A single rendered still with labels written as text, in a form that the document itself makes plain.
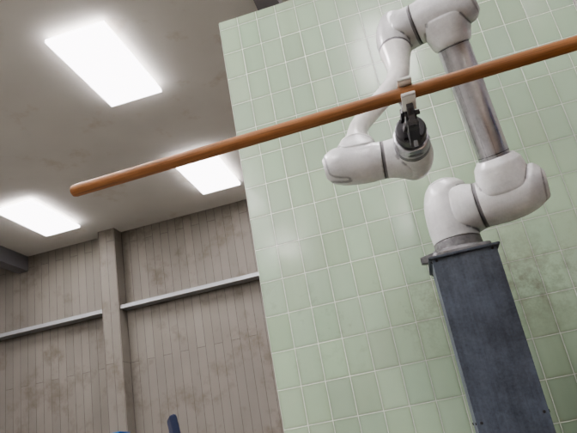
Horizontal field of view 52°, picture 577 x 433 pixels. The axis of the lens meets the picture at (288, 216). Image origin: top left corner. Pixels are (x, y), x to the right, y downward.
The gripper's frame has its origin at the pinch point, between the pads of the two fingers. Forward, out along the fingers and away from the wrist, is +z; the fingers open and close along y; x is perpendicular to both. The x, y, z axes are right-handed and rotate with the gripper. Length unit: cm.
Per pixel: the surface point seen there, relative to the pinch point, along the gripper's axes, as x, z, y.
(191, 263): 337, -753, -236
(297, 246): 51, -125, -14
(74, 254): 545, -753, -303
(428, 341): 8, -124, 37
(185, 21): 151, -322, -324
